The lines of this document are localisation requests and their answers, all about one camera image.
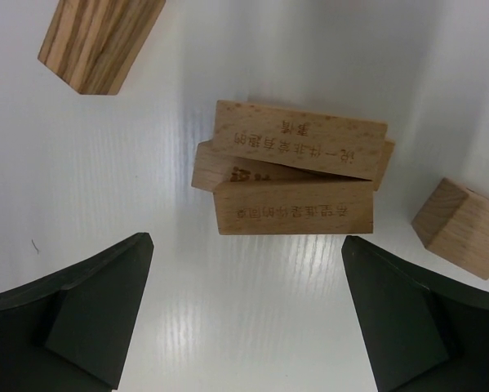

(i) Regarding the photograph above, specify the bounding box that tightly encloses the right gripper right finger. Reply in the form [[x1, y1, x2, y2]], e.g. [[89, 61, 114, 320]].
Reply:
[[341, 236, 489, 391]]

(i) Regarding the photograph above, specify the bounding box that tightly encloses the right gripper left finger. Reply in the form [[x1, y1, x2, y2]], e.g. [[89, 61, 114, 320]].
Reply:
[[0, 233, 153, 391]]

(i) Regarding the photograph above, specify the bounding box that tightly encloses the grooved wood block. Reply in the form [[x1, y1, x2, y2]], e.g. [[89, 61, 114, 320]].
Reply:
[[38, 0, 166, 96]]

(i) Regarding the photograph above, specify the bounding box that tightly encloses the long wood block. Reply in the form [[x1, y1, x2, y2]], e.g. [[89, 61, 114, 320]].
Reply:
[[212, 100, 388, 180], [213, 179, 374, 235], [190, 138, 395, 193]]

